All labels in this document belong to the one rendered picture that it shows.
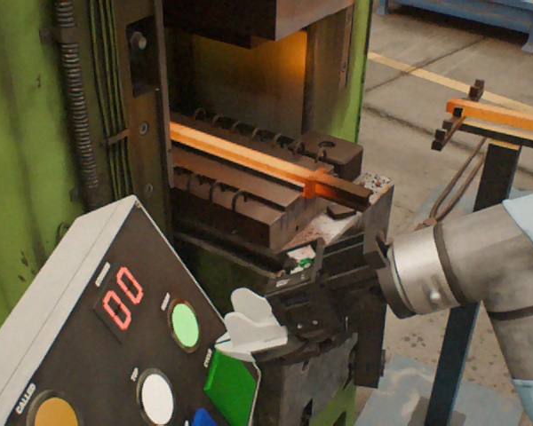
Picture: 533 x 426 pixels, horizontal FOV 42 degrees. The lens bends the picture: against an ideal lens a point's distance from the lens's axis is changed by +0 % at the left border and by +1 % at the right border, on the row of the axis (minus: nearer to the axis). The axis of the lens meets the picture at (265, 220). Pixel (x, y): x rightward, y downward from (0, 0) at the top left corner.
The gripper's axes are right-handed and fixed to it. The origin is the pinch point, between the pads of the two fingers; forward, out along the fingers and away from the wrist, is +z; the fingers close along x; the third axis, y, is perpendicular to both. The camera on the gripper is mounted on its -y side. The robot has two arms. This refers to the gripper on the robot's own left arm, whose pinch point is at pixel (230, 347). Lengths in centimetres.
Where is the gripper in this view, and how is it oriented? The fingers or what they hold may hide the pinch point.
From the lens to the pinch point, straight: 73.5
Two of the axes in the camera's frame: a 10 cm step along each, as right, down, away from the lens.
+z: -8.7, 3.2, 3.8
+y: -4.7, -7.7, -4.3
